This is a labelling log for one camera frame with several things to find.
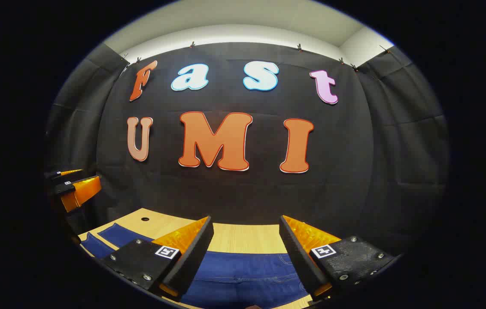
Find black backdrop cloth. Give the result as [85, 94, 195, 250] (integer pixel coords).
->
[45, 42, 450, 258]

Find blue denim jeans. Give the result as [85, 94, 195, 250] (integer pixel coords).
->
[79, 222, 312, 309]

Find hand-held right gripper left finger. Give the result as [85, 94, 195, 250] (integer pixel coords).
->
[100, 215, 215, 301]

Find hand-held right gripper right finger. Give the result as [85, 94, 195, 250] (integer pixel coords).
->
[279, 215, 402, 301]

